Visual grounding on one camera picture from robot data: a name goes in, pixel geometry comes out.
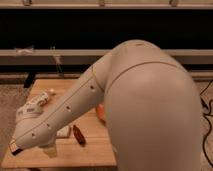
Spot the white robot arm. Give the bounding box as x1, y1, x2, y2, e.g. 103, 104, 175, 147
14, 40, 202, 171

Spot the wooden table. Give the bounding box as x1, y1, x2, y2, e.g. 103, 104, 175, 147
0, 78, 118, 169

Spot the white plastic bottle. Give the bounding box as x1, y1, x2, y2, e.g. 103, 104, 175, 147
16, 89, 55, 116

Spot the orange bowl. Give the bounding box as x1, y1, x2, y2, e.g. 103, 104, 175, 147
95, 104, 106, 123

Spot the black cable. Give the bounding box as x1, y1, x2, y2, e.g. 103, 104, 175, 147
199, 79, 213, 168

